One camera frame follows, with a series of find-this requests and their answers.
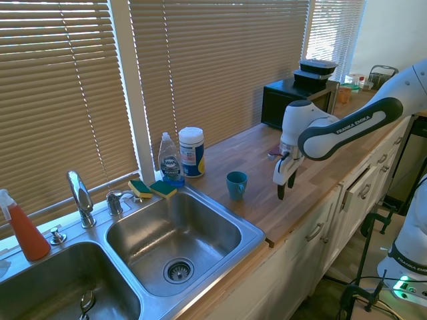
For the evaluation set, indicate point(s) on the maroon wrist camera mount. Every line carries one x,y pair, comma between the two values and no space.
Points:
275,154

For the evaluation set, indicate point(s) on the narrow white window blind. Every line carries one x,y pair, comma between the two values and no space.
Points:
333,33

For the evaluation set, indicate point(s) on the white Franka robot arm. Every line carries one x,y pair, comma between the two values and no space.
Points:
333,133

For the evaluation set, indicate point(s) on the chrome faucet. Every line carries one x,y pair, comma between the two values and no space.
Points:
81,200

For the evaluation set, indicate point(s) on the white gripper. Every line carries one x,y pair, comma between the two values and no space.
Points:
283,171

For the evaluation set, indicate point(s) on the white window frame post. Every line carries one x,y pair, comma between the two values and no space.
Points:
133,83

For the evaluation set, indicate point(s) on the orange plastic cup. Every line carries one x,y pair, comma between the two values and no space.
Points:
343,95

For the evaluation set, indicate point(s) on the clear Dawn dish soap bottle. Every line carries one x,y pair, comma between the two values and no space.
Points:
171,160

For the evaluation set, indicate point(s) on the clear container green lid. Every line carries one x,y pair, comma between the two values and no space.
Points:
354,81

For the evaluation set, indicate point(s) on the yellow green sponge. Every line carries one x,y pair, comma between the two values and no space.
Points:
140,189
163,189

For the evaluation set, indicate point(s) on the black clamp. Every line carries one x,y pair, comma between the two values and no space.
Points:
370,218
350,291

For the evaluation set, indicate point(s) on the orange spray bottle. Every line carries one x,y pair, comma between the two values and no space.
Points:
28,233

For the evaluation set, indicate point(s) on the white kitchen cabinets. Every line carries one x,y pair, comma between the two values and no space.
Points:
300,266

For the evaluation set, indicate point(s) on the metal sink stopper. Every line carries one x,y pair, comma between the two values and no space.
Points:
86,301

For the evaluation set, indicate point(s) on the chrome sink knob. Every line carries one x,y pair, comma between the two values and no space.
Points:
58,236

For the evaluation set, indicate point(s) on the black microwave oven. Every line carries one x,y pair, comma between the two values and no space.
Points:
277,100

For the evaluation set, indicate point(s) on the chrome side sprayer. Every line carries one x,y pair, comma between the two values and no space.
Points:
114,202

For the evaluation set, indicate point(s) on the stainless steel double sink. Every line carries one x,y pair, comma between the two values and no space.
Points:
187,233

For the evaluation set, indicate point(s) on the black stand pole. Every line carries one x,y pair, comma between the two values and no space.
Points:
364,253

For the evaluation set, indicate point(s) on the large black food container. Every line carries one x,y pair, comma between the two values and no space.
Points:
308,80

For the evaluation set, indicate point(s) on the small black food container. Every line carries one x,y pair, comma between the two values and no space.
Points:
317,66

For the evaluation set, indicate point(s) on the white wipes canister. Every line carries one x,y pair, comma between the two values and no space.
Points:
191,150

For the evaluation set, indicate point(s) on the wide tan window blind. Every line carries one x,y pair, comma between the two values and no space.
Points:
56,100

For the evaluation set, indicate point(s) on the metal drain strainer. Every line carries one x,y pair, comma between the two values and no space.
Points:
178,270

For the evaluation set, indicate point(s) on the teal ceramic mug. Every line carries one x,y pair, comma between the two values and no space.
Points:
235,190

